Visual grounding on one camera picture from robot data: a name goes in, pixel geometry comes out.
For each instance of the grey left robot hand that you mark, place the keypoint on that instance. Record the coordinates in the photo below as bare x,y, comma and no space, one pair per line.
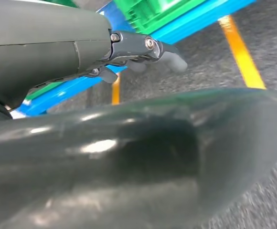
104,164

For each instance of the blue metal shelf rack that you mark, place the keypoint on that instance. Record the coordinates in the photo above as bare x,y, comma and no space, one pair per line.
176,28

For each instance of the green plastic crate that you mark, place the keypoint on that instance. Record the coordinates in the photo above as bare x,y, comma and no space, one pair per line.
147,12
45,90

